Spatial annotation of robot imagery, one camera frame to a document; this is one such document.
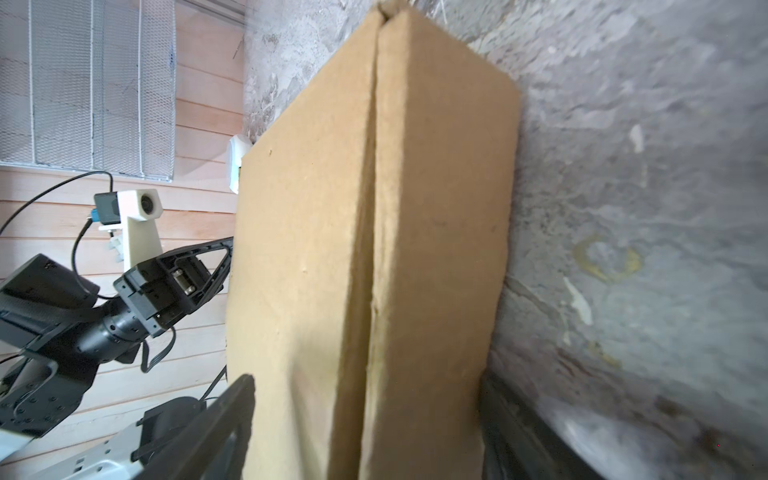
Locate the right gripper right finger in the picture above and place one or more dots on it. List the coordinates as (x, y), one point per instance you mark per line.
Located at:
(519, 444)

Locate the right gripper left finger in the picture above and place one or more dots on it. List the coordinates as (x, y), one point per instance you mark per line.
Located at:
(215, 444)

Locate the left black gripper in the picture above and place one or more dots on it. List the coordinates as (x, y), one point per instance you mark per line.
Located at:
(161, 291)

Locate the brown cardboard box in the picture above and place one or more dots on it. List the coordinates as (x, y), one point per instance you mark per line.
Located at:
(370, 251)

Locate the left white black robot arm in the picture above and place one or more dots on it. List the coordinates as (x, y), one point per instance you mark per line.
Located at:
(64, 332)

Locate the white wire mesh shelf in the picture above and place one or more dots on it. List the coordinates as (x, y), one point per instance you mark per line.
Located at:
(89, 85)

